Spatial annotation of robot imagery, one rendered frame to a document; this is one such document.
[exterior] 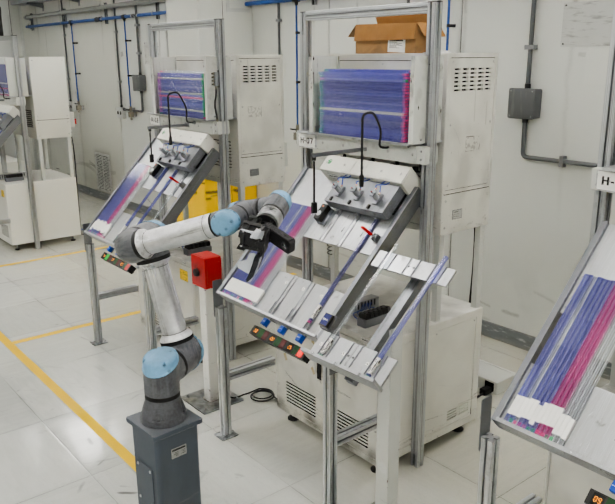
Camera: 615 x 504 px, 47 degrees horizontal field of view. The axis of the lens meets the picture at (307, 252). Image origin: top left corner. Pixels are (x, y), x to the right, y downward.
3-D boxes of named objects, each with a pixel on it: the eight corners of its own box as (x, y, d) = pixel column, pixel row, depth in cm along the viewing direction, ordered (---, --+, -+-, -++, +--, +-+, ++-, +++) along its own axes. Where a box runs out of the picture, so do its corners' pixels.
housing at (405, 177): (417, 205, 278) (401, 183, 269) (335, 188, 314) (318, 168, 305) (428, 189, 280) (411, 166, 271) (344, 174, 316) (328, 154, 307)
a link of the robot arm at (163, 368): (136, 395, 229) (133, 357, 226) (158, 378, 242) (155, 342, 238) (168, 401, 225) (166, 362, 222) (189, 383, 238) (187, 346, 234)
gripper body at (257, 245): (235, 251, 202) (249, 229, 211) (264, 258, 200) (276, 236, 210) (237, 229, 197) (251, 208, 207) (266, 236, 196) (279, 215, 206)
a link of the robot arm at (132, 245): (94, 239, 221) (226, 202, 201) (114, 231, 231) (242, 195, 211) (106, 274, 222) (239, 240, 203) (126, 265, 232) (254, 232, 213)
